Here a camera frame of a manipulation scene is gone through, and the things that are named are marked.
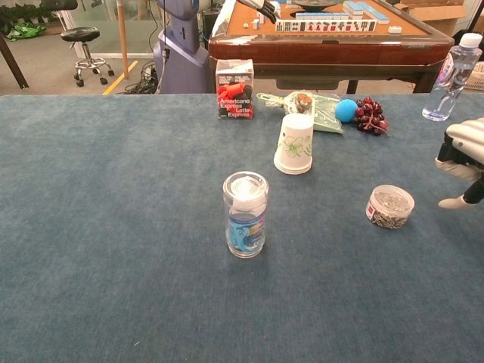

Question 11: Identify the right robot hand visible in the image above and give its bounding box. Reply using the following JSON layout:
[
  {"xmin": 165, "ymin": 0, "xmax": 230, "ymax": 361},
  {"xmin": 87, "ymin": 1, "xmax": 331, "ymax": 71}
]
[{"xmin": 434, "ymin": 117, "xmax": 484, "ymax": 210}]

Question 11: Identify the round clear clip container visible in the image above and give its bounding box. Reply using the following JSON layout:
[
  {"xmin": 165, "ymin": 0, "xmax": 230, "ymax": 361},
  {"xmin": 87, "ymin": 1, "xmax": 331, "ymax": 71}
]
[{"xmin": 365, "ymin": 185, "xmax": 416, "ymax": 230}]

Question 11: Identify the purple robot base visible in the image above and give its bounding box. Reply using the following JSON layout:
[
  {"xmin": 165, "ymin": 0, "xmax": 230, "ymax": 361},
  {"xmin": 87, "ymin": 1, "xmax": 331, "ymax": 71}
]
[{"xmin": 152, "ymin": 0, "xmax": 211, "ymax": 95}]

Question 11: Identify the white paper cup green flower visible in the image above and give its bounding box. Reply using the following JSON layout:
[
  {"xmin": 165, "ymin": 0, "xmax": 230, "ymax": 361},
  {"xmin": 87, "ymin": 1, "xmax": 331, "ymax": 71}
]
[{"xmin": 273, "ymin": 113, "xmax": 315, "ymax": 175}]

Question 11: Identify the tall clear jar blue label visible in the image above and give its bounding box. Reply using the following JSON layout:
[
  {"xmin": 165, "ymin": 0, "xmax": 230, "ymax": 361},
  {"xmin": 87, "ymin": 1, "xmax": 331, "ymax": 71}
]
[{"xmin": 222, "ymin": 171, "xmax": 270, "ymax": 259}]

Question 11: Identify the background robot hand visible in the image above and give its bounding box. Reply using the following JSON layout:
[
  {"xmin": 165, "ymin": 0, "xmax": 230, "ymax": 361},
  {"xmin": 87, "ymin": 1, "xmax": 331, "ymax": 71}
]
[{"xmin": 237, "ymin": 0, "xmax": 283, "ymax": 25}]

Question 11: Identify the black rolling stool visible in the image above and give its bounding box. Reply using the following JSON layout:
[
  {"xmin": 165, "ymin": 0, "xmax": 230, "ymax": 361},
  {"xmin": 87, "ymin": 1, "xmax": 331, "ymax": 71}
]
[{"xmin": 60, "ymin": 26, "xmax": 115, "ymax": 88}]

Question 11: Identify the clear plastic water bottle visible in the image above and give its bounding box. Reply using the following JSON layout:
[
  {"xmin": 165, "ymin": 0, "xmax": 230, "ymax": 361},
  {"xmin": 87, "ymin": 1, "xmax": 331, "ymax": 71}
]
[{"xmin": 421, "ymin": 33, "xmax": 484, "ymax": 123}]

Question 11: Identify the beige woven basket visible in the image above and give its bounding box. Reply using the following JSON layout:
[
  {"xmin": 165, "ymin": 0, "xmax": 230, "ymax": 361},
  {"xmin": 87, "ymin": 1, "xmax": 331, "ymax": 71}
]
[{"xmin": 463, "ymin": 62, "xmax": 484, "ymax": 92}]

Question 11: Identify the dark red grape bunch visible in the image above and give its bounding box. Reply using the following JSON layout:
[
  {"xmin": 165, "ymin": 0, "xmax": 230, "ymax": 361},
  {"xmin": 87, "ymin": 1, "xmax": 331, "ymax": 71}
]
[{"xmin": 353, "ymin": 96, "xmax": 389, "ymax": 137}]

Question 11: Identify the blue ball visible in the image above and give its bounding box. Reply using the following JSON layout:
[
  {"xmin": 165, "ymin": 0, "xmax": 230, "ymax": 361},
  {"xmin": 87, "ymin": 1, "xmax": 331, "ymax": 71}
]
[{"xmin": 334, "ymin": 98, "xmax": 358, "ymax": 123}]

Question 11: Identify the cardboard box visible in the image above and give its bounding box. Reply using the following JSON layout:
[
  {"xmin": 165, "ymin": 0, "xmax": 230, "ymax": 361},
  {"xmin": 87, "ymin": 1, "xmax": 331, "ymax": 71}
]
[{"xmin": 392, "ymin": 0, "xmax": 470, "ymax": 37}]

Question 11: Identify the clear green plastic bag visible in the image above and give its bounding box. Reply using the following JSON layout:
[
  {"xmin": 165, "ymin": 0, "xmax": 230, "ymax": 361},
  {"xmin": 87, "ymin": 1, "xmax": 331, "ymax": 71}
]
[{"xmin": 256, "ymin": 90, "xmax": 346, "ymax": 135}]

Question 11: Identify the wooden mahjong table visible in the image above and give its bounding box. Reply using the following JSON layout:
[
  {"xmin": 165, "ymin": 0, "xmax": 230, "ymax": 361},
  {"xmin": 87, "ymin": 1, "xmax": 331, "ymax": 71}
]
[{"xmin": 207, "ymin": 0, "xmax": 455, "ymax": 95}]

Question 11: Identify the row of mahjong tiles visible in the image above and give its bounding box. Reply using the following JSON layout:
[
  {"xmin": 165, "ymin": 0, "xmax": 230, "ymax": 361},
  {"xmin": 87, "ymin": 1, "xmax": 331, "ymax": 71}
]
[{"xmin": 275, "ymin": 18, "xmax": 378, "ymax": 34}]

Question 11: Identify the Americano Latte Express coffee box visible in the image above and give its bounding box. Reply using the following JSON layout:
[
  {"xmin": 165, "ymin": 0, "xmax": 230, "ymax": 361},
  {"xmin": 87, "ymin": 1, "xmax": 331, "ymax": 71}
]
[{"xmin": 215, "ymin": 58, "xmax": 255, "ymax": 120}]

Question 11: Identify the wooden pole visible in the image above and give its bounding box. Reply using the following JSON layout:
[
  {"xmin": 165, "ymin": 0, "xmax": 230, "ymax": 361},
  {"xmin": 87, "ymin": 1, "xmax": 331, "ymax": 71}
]
[{"xmin": 116, "ymin": 0, "xmax": 130, "ymax": 79}]

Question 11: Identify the dark table leg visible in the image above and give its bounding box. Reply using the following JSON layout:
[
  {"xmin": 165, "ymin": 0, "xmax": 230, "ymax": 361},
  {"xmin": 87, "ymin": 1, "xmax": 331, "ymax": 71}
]
[{"xmin": 0, "ymin": 33, "xmax": 30, "ymax": 90}]

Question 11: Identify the black cable bundle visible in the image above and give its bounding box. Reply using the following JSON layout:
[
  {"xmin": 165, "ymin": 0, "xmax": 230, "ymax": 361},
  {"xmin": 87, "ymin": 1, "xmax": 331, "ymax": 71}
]
[{"xmin": 123, "ymin": 62, "xmax": 160, "ymax": 95}]

